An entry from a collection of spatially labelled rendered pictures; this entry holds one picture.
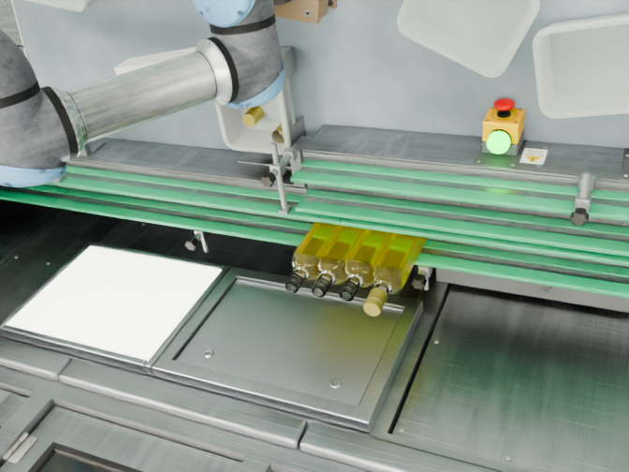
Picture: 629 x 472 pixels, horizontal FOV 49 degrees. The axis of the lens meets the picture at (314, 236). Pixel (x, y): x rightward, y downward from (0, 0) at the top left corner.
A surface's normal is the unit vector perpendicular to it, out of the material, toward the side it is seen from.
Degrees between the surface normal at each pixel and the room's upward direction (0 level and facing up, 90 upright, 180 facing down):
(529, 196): 90
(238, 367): 91
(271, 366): 90
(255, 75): 61
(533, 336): 89
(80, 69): 0
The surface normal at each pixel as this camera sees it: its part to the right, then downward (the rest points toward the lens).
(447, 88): -0.40, 0.57
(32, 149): 0.60, 0.35
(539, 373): -0.15, -0.81
